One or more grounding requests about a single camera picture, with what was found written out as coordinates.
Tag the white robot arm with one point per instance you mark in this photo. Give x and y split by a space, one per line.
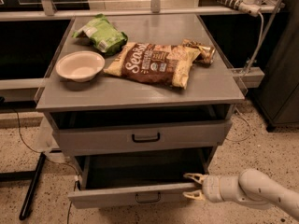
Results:
251 188

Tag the white bowl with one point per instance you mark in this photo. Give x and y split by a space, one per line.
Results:
80 66

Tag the dark cabinet at right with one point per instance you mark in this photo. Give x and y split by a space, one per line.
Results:
277 98

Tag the white power strip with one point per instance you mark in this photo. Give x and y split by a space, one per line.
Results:
246 6

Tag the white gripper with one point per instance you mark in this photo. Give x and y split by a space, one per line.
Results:
211 188

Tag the green snack bag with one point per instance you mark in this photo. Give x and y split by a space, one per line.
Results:
103 35

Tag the black floor stand bar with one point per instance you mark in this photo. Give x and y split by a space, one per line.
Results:
33 177

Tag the grey drawer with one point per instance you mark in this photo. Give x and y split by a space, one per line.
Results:
139 177
91 141

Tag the brown Sensible chips bag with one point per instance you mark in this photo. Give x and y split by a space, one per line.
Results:
154 64

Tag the grey drawer cabinet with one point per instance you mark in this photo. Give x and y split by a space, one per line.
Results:
109 101

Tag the grey top drawer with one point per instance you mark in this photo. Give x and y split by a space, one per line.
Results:
91 141

